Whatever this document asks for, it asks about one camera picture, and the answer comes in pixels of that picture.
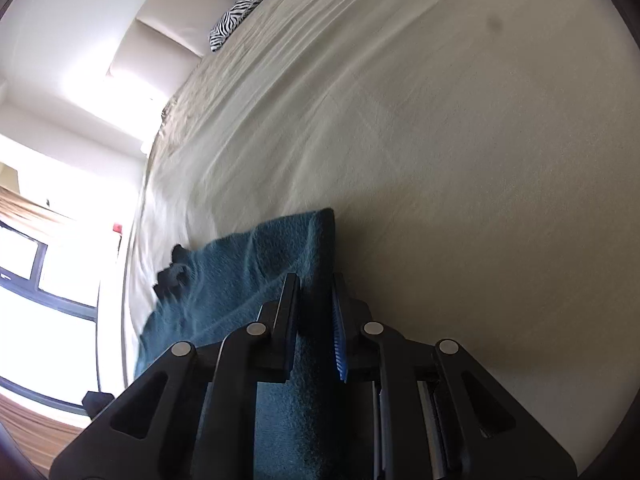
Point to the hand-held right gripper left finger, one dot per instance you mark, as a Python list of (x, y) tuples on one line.
[(286, 320)]

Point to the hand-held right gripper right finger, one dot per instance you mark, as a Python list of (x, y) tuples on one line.
[(341, 330)]

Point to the dark teal knit sweater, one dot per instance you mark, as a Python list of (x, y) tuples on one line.
[(240, 270)]

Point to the bed with beige sheet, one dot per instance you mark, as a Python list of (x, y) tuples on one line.
[(425, 160)]

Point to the black chair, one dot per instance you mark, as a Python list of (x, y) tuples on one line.
[(97, 404)]

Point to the black framed window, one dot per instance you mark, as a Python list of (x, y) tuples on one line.
[(30, 280)]

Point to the beige pleated cloth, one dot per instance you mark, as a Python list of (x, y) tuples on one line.
[(35, 430)]

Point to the beige curtain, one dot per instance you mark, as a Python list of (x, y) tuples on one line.
[(30, 207)]

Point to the beige padded headboard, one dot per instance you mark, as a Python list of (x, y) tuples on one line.
[(165, 35)]

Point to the zebra print pillow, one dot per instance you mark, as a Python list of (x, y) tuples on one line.
[(240, 5)]

